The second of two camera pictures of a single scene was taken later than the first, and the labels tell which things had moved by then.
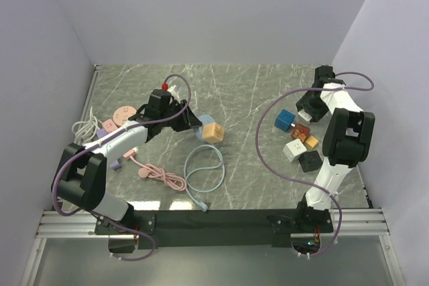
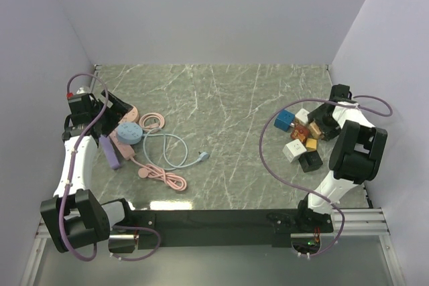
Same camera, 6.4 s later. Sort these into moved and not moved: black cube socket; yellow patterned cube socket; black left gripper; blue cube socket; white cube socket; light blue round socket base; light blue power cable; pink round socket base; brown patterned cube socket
Moved: yellow patterned cube socket; light blue power cable; black left gripper; light blue round socket base
Not moved: black cube socket; pink round socket base; white cube socket; brown patterned cube socket; blue cube socket
